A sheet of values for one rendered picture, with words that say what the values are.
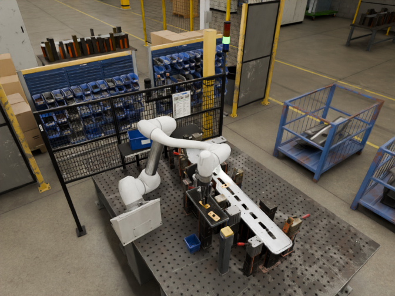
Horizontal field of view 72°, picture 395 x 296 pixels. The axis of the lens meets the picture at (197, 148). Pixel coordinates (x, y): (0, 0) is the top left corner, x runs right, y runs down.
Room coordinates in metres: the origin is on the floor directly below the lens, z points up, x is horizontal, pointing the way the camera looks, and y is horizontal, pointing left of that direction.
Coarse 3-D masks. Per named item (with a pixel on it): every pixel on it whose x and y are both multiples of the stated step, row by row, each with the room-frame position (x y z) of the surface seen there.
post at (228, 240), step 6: (222, 234) 1.10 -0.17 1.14; (228, 240) 1.08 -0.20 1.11; (222, 246) 1.09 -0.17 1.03; (228, 246) 1.09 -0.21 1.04; (222, 252) 1.09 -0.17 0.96; (228, 252) 1.10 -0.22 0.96; (222, 258) 1.08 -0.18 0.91; (228, 258) 1.10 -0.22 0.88; (222, 264) 1.08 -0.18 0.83; (228, 264) 1.10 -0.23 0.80; (222, 270) 1.08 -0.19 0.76; (228, 270) 1.11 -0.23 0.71
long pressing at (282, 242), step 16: (192, 160) 2.05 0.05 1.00; (224, 176) 1.83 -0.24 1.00; (224, 192) 1.63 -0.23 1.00; (240, 192) 1.63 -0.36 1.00; (240, 208) 1.45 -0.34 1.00; (256, 208) 1.45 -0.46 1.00; (256, 224) 1.30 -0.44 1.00; (272, 224) 1.30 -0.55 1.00; (272, 240) 1.16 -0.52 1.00; (288, 240) 1.16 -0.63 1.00
